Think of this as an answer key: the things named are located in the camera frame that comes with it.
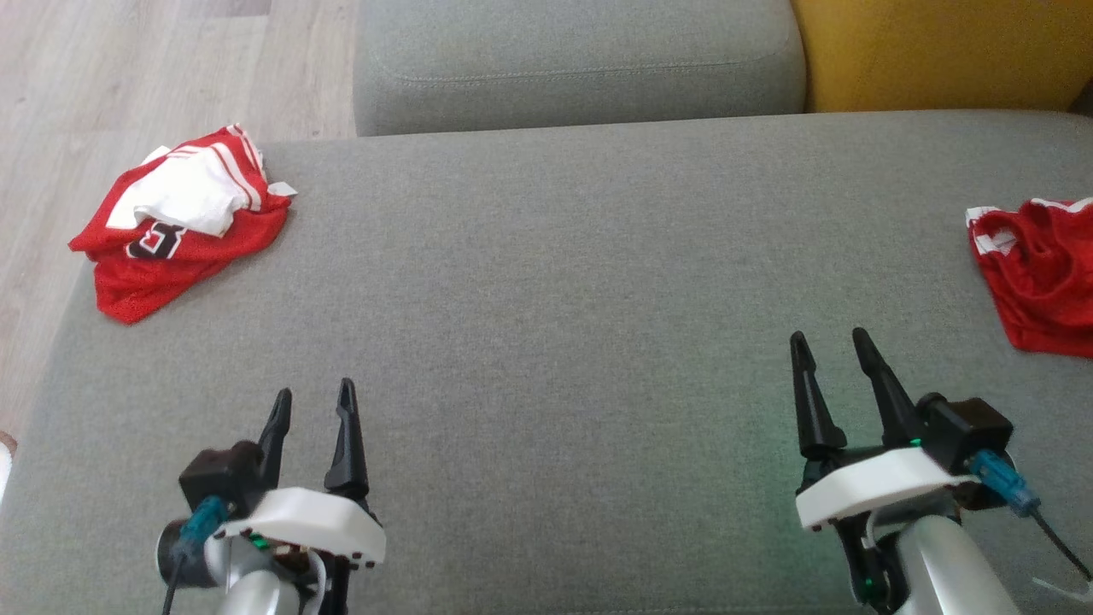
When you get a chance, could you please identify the white right cable label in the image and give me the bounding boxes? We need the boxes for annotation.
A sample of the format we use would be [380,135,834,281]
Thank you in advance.
[1032,577,1093,600]

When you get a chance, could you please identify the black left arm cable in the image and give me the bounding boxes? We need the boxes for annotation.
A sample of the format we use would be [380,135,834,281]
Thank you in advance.
[161,555,186,615]

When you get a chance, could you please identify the red shorts with white stripe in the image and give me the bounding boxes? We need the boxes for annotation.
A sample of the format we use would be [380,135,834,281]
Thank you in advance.
[966,198,1093,358]

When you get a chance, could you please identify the blue right cable connector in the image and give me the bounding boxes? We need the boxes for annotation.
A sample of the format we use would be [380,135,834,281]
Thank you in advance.
[969,450,1041,518]

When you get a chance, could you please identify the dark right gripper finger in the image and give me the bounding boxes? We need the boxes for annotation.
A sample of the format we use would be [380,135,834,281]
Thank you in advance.
[852,327,927,449]
[790,331,848,458]

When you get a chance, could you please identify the blue cable connector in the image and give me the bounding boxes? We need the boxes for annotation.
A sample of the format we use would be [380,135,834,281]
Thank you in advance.
[175,498,230,560]
[969,450,1041,518]

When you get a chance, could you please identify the yellow cushion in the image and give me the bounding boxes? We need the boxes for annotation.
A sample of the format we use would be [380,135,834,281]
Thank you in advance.
[790,0,1093,114]

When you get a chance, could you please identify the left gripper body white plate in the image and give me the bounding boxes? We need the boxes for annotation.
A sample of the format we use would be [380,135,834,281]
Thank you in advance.
[156,487,387,589]

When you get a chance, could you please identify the grey sofa back cushion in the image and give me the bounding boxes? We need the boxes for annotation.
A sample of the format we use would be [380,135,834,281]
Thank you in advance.
[353,0,808,138]

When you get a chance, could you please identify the blue left cable connector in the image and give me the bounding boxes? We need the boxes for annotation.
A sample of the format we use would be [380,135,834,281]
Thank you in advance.
[175,498,230,560]

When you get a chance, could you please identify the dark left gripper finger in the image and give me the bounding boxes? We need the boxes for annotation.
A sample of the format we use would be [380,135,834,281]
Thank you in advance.
[324,378,370,505]
[256,389,294,489]

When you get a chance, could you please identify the red basketball jersey number 23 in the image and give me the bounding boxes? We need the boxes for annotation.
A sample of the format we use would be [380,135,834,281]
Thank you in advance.
[68,125,298,325]

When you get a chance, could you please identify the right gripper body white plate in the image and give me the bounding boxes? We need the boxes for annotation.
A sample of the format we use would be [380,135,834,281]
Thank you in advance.
[794,444,983,532]

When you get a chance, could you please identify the grey fabric sofa seat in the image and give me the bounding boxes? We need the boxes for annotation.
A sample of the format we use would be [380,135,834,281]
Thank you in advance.
[0,109,1093,615]

